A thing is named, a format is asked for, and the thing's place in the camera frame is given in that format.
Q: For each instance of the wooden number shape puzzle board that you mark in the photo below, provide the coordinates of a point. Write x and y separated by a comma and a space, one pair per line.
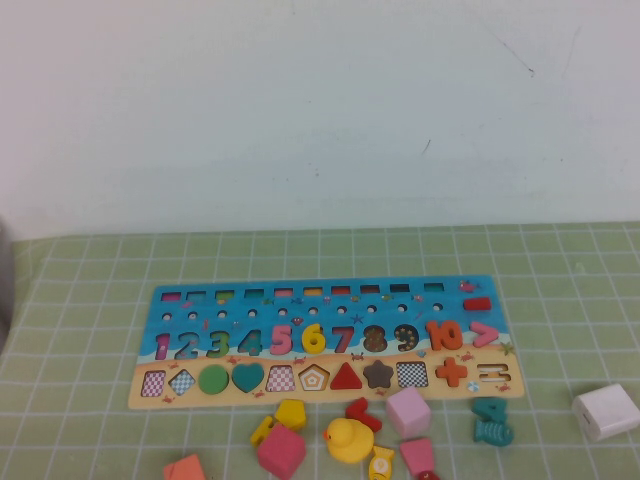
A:
350, 320

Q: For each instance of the pink number five piece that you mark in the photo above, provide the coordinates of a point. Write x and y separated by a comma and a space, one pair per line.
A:
286, 346

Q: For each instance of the red triangle piece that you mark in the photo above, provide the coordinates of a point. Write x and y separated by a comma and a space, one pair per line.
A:
346, 381

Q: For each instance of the green number three piece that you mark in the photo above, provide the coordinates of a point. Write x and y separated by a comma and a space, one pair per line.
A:
223, 350

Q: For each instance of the brown star piece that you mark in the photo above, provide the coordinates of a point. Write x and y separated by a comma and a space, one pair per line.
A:
378, 375

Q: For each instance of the orange number ten piece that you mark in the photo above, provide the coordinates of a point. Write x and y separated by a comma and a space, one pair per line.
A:
434, 335

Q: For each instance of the teal heart piece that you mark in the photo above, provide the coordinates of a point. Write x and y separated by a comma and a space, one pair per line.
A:
247, 377

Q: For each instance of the red rectangle piece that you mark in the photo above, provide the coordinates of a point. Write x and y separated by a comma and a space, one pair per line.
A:
476, 304

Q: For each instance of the red number seven piece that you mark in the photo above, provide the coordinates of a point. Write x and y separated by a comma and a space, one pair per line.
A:
361, 410

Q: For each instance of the green circle piece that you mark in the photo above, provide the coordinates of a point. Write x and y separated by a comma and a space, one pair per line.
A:
213, 380

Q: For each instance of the orange plus sign piece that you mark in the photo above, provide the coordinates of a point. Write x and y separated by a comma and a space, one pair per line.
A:
451, 372

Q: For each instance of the pink greater-than sign piece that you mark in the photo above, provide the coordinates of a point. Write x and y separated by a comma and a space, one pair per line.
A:
492, 335

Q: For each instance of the small yellow wooden piece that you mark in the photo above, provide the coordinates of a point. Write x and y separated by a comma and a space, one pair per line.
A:
260, 434

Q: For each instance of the teal number four piece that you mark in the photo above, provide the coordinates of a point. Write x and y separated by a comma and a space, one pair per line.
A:
492, 412

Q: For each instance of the yellow pentagon block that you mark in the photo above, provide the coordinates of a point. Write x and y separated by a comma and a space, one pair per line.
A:
291, 414

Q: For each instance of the light pink square block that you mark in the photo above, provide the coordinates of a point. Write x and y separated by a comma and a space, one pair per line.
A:
407, 412

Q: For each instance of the yellow rubber duck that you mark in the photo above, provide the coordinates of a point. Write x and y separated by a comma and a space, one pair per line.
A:
352, 442

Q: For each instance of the magenta square block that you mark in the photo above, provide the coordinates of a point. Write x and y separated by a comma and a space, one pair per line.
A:
281, 452

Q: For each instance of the yellow wooden fish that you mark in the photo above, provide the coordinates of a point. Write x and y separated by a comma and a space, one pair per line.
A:
381, 465

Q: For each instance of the pink trapezoid block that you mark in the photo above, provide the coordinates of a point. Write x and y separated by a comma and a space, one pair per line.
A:
416, 456

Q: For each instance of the green checkered tablecloth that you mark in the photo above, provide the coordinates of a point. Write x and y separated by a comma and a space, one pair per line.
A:
75, 300

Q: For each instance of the teal wooden fish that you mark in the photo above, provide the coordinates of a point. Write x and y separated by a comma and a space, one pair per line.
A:
492, 434

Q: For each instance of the red wooden fish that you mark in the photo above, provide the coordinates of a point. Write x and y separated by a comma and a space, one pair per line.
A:
428, 476

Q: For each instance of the orange wooden block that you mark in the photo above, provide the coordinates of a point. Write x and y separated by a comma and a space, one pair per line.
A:
184, 470

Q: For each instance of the white cube block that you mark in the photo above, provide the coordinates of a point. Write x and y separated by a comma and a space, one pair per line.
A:
605, 411

